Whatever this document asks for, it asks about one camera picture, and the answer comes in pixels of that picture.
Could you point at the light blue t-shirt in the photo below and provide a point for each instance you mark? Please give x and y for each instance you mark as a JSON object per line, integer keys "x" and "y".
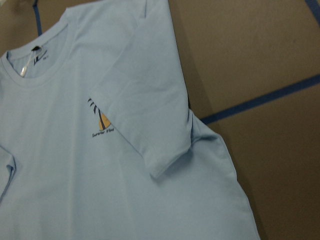
{"x": 97, "y": 141}

